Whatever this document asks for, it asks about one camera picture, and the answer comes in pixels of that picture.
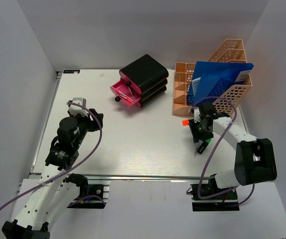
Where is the peach file rack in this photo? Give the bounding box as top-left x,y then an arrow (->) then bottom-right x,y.
172,39 -> 252,117

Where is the orange highlighter marker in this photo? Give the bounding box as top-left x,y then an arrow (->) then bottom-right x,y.
182,119 -> 193,126

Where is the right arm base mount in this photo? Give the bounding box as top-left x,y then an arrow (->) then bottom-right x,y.
186,184 -> 240,212

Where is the green highlighter marker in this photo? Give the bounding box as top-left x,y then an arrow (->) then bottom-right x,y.
198,139 -> 211,154

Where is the long red pen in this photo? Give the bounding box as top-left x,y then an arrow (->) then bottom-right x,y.
118,92 -> 133,102

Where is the black pink drawer organizer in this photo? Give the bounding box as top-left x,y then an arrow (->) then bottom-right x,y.
110,54 -> 169,108

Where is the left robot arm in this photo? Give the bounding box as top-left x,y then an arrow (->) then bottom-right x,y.
2,105 -> 103,239

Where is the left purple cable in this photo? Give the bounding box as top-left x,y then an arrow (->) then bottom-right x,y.
0,101 -> 106,239

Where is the black label sticker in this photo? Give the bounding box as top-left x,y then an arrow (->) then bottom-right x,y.
63,69 -> 80,74

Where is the blue plastic folder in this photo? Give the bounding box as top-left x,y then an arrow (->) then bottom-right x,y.
186,61 -> 254,106

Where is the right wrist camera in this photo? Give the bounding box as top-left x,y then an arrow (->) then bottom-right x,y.
190,107 -> 201,122

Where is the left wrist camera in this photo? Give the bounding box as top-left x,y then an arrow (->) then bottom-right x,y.
67,98 -> 88,117

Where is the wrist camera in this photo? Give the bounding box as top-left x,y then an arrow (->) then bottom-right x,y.
67,98 -> 88,117
190,107 -> 201,122

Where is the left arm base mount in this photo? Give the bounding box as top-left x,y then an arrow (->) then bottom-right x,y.
64,174 -> 109,209

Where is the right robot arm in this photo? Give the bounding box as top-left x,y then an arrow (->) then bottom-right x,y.
188,102 -> 277,200

